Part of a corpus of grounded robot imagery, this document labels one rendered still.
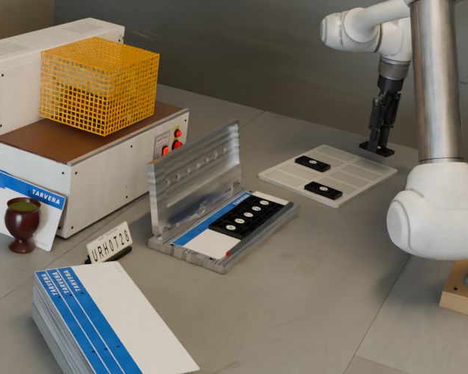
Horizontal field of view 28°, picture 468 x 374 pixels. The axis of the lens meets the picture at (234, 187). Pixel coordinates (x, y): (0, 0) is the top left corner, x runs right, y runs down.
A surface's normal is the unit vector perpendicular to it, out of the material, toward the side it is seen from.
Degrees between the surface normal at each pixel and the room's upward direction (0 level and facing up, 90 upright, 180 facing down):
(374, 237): 0
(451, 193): 57
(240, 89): 90
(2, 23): 90
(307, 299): 0
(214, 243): 0
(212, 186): 78
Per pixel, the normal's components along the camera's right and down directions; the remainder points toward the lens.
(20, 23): 0.92, 0.26
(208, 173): 0.89, 0.10
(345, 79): -0.38, 0.32
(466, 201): 0.29, -0.18
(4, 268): 0.13, -0.91
